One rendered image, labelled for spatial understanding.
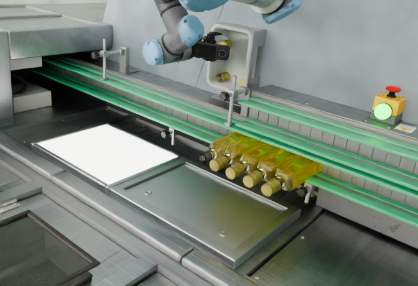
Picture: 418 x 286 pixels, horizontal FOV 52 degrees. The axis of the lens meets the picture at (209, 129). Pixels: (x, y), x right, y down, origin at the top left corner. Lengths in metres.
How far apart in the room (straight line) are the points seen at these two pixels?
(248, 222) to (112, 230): 0.37
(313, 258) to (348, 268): 0.09
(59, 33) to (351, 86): 1.17
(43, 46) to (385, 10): 1.27
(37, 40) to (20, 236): 0.88
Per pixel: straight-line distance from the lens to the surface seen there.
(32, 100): 2.06
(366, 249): 1.31
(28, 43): 1.86
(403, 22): 1.35
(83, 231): 1.24
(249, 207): 1.30
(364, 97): 1.41
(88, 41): 2.00
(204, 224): 1.20
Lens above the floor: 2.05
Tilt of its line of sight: 48 degrees down
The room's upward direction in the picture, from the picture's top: 110 degrees counter-clockwise
